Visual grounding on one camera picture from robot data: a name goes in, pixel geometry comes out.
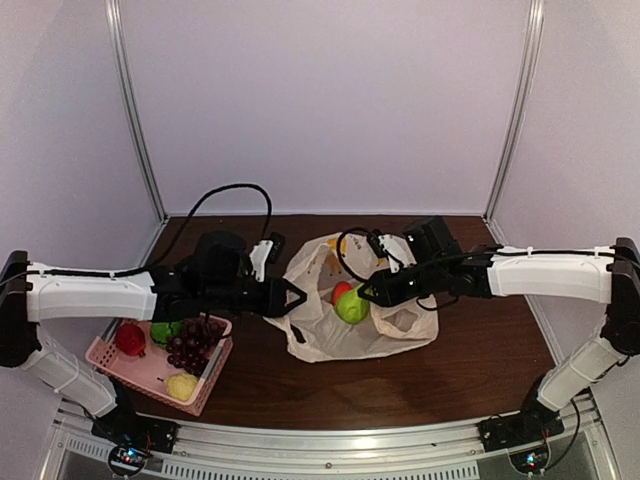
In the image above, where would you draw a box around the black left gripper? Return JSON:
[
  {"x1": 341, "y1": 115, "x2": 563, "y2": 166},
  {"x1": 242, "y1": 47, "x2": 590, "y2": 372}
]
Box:
[{"x1": 202, "y1": 275, "x2": 307, "y2": 317}]

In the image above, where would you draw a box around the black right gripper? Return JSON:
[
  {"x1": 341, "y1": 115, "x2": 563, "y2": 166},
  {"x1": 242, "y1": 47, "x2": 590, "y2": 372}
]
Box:
[{"x1": 359, "y1": 260, "x2": 446, "y2": 308}]

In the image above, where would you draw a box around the green pear fruit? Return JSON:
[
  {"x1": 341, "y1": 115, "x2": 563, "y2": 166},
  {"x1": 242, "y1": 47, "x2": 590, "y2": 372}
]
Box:
[{"x1": 333, "y1": 286, "x2": 370, "y2": 325}]

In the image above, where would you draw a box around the orange fruit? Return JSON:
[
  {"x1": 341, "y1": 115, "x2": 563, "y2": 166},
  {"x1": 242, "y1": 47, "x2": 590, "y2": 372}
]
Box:
[{"x1": 331, "y1": 281, "x2": 352, "y2": 305}]

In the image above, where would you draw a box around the beige plastic bag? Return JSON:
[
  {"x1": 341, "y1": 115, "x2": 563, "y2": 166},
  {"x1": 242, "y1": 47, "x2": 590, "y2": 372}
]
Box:
[{"x1": 265, "y1": 233, "x2": 439, "y2": 363}]

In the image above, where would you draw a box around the dark red grape bunch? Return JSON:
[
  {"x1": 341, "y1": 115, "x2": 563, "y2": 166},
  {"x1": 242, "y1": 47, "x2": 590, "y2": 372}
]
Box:
[{"x1": 165, "y1": 319, "x2": 225, "y2": 377}]

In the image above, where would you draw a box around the yellow fruit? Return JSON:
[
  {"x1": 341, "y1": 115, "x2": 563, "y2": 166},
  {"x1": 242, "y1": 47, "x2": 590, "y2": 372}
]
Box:
[{"x1": 163, "y1": 373, "x2": 199, "y2": 402}]

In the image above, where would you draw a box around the red fruit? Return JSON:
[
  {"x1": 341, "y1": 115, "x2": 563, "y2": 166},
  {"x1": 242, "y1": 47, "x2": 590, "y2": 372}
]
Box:
[{"x1": 115, "y1": 324, "x2": 146, "y2": 357}]

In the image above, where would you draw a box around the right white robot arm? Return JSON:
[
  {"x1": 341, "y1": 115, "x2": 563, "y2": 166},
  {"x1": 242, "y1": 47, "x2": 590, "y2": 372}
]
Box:
[{"x1": 359, "y1": 216, "x2": 639, "y2": 442}]

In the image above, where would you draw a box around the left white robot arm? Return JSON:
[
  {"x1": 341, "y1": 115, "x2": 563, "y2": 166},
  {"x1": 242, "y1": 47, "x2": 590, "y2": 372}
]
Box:
[{"x1": 1, "y1": 231, "x2": 307, "y2": 444}]

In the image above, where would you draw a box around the pink perforated plastic basket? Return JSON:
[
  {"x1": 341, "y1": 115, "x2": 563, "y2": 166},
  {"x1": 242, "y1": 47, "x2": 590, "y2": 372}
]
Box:
[{"x1": 85, "y1": 316, "x2": 233, "y2": 417}]

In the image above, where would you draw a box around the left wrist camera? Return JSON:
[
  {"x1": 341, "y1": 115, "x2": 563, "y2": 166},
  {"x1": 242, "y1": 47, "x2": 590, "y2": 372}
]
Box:
[{"x1": 249, "y1": 232, "x2": 286, "y2": 282}]

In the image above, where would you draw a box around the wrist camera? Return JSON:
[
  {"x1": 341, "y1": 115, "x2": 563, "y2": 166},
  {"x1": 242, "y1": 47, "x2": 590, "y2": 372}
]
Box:
[
  {"x1": 249, "y1": 232, "x2": 286, "y2": 282},
  {"x1": 367, "y1": 230, "x2": 415, "y2": 274}
]

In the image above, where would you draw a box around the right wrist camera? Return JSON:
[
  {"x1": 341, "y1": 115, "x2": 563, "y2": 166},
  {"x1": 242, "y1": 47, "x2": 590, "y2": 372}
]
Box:
[{"x1": 367, "y1": 230, "x2": 415, "y2": 274}]

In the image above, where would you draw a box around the right black camera cable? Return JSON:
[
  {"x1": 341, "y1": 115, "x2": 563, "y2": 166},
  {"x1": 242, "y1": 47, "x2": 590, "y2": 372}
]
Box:
[{"x1": 335, "y1": 227, "x2": 501, "y2": 311}]

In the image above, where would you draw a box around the black camera cable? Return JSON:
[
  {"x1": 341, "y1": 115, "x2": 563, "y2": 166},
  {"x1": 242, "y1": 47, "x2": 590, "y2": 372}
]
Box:
[
  {"x1": 0, "y1": 182, "x2": 274, "y2": 286},
  {"x1": 335, "y1": 227, "x2": 501, "y2": 311}
]

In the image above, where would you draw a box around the left black camera cable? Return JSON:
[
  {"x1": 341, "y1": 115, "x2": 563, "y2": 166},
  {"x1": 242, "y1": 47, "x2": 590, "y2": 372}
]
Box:
[{"x1": 0, "y1": 182, "x2": 274, "y2": 286}]

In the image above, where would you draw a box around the front aluminium rail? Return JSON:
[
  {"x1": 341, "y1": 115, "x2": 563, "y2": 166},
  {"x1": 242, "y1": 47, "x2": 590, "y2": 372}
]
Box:
[{"x1": 35, "y1": 394, "x2": 621, "y2": 479}]

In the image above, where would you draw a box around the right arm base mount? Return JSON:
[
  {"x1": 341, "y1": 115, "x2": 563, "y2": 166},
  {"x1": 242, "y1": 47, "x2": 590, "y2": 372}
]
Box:
[{"x1": 477, "y1": 377, "x2": 565, "y2": 476}]

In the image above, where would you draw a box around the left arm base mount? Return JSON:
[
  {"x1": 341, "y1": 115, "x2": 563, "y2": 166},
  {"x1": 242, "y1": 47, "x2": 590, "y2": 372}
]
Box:
[{"x1": 84, "y1": 381, "x2": 179, "y2": 479}]

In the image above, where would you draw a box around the right aluminium frame post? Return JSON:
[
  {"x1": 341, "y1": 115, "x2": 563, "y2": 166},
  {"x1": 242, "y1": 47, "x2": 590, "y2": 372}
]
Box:
[{"x1": 483, "y1": 0, "x2": 545, "y2": 225}]

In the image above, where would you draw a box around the aluminium frame post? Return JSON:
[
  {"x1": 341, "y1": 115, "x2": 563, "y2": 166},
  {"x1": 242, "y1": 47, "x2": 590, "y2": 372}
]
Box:
[
  {"x1": 104, "y1": 0, "x2": 167, "y2": 222},
  {"x1": 483, "y1": 0, "x2": 545, "y2": 225}
]

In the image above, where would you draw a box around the left aluminium frame post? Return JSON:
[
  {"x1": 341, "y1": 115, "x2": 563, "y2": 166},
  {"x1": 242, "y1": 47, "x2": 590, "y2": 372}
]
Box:
[{"x1": 104, "y1": 0, "x2": 167, "y2": 222}]

